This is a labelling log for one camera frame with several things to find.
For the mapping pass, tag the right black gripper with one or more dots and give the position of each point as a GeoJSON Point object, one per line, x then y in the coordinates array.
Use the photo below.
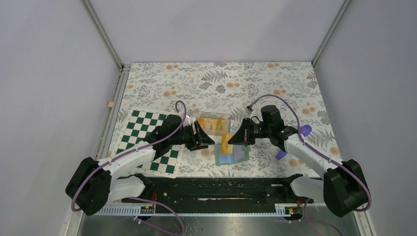
{"type": "Point", "coordinates": [244, 136]}

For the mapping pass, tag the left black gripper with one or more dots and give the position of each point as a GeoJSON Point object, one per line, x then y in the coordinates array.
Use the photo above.
{"type": "Point", "coordinates": [205, 140]}

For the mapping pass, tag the clear box with orange blocks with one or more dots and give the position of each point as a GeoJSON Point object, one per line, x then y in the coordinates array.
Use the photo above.
{"type": "Point", "coordinates": [214, 123]}

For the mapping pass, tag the green card holder wallet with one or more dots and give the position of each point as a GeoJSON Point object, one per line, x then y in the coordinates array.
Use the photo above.
{"type": "Point", "coordinates": [238, 155]}

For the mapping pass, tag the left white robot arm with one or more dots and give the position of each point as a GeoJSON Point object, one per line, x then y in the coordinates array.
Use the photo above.
{"type": "Point", "coordinates": [96, 183]}

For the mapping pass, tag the floral table mat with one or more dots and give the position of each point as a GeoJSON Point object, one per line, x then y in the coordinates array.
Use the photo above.
{"type": "Point", "coordinates": [228, 88]}

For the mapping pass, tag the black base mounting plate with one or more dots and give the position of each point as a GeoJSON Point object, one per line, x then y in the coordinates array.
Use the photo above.
{"type": "Point", "coordinates": [234, 194]}

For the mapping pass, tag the purple cylinder tube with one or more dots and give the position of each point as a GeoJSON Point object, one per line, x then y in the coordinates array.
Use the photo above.
{"type": "Point", "coordinates": [305, 131]}

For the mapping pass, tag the green white chessboard mat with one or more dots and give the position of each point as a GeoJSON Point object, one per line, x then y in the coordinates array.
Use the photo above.
{"type": "Point", "coordinates": [138, 124]}

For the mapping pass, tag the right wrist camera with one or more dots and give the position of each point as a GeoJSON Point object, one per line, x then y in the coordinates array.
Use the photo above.
{"type": "Point", "coordinates": [251, 111]}

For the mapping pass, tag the white slotted cable duct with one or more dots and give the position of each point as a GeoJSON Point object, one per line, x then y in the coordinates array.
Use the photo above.
{"type": "Point", "coordinates": [143, 209]}

